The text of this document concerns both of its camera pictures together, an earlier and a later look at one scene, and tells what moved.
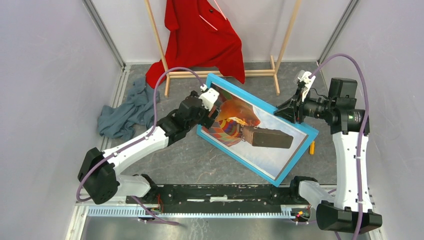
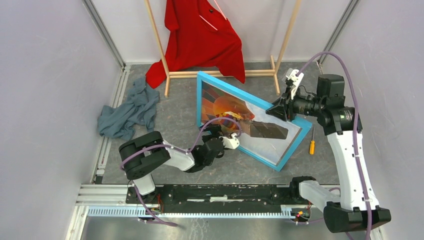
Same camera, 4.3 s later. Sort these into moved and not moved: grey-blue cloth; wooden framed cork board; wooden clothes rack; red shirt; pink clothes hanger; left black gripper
Moved: left black gripper; wooden framed cork board
Not moved: grey-blue cloth; pink clothes hanger; red shirt; wooden clothes rack
